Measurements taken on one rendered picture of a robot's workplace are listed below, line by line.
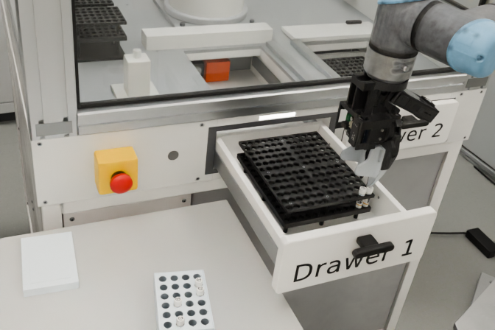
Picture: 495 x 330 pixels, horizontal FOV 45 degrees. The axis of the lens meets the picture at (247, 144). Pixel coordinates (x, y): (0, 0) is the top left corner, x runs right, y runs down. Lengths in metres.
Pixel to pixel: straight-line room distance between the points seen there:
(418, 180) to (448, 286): 0.85
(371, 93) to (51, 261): 0.60
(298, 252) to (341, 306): 0.85
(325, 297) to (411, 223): 0.71
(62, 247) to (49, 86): 0.28
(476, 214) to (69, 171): 2.00
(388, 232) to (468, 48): 0.34
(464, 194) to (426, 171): 1.31
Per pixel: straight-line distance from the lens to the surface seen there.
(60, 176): 1.12
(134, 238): 1.14
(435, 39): 0.85
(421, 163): 1.54
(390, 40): 0.90
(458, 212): 2.73
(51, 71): 1.01
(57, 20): 0.98
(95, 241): 1.13
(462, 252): 2.52
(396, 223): 1.01
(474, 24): 0.84
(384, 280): 1.78
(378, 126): 0.96
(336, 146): 1.23
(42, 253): 1.10
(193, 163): 1.18
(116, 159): 1.07
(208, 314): 0.96
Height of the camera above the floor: 1.52
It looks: 33 degrees down
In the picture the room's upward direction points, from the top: 7 degrees clockwise
